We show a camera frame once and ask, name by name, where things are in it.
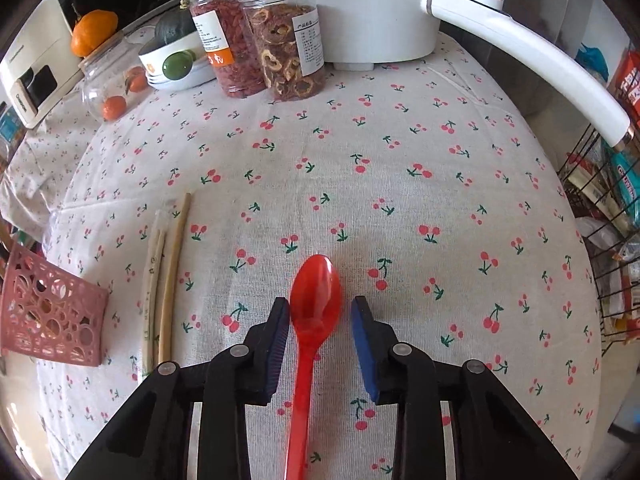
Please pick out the red snack packets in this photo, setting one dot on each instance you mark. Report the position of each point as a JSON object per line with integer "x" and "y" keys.
{"x": 627, "y": 85}

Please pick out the white electric cooking pot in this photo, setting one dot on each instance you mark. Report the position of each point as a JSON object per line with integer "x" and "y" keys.
{"x": 380, "y": 15}

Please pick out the jar of red goji berries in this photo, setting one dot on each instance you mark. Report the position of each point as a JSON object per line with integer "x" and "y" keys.
{"x": 230, "y": 45}

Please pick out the blue plastic bag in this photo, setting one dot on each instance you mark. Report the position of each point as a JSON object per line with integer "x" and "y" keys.
{"x": 592, "y": 60}

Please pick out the white enamel bowl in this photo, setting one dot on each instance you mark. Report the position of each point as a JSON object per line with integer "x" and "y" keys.
{"x": 170, "y": 72}

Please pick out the pink perforated utensil basket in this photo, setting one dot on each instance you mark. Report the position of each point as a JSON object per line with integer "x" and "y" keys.
{"x": 55, "y": 310}

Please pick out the jar of dried fruit slices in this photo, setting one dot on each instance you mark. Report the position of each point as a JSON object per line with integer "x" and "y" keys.
{"x": 285, "y": 50}

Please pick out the small tangerine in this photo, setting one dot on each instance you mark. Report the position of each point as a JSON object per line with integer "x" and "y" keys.
{"x": 136, "y": 80}
{"x": 114, "y": 108}

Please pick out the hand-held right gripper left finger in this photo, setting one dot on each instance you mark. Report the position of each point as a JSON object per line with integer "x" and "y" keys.
{"x": 277, "y": 350}

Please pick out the white air fryer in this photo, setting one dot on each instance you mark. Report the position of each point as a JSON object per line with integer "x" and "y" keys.
{"x": 35, "y": 65}

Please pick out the cherry print tablecloth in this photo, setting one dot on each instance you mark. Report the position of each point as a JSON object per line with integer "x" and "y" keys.
{"x": 375, "y": 200}

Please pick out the red plastic spoon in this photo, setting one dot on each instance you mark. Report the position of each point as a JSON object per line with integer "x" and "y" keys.
{"x": 316, "y": 290}

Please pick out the bunch of wooden chopsticks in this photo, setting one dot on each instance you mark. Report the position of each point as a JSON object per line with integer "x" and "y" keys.
{"x": 175, "y": 270}

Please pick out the clear glass jar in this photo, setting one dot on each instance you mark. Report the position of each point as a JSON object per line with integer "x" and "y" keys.
{"x": 100, "y": 80}

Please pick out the green pumpkin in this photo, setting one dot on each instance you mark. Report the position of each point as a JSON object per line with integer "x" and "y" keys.
{"x": 172, "y": 27}

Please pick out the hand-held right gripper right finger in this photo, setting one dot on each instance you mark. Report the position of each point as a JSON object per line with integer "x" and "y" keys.
{"x": 364, "y": 350}

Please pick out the paper-wrapped chopstick pair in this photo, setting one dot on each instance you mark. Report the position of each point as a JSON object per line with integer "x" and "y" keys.
{"x": 151, "y": 280}

